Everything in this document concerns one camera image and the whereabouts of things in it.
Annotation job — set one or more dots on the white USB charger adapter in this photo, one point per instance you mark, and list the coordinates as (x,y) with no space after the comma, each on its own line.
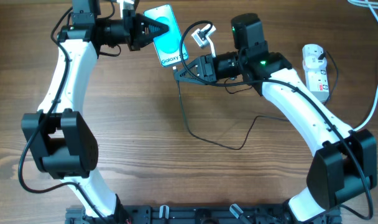
(314,61)

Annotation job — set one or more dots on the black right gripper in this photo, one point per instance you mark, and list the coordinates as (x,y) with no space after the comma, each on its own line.
(207,73)

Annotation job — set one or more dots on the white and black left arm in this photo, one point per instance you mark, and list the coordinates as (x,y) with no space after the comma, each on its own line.
(58,138)

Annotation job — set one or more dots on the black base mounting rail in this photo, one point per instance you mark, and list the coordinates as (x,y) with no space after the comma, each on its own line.
(264,213)

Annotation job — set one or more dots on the smartphone with teal screen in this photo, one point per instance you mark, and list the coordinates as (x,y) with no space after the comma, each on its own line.
(166,45)

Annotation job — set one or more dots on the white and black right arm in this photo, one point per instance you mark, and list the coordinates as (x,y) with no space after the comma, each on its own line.
(344,161)

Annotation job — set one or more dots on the white power strip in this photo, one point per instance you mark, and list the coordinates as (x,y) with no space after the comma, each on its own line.
(316,80)

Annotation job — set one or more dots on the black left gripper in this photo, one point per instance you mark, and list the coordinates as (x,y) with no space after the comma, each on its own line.
(138,22)

